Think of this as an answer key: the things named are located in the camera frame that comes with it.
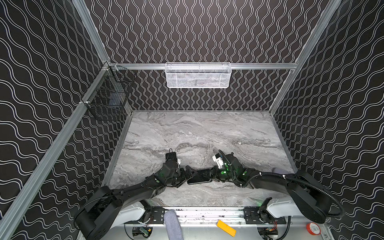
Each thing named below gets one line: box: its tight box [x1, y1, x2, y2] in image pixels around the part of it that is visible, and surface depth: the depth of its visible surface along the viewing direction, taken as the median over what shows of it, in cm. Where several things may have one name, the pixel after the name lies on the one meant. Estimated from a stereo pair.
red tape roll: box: [306, 222, 322, 236], surface depth 71 cm
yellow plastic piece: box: [216, 219, 237, 237], surface depth 73 cm
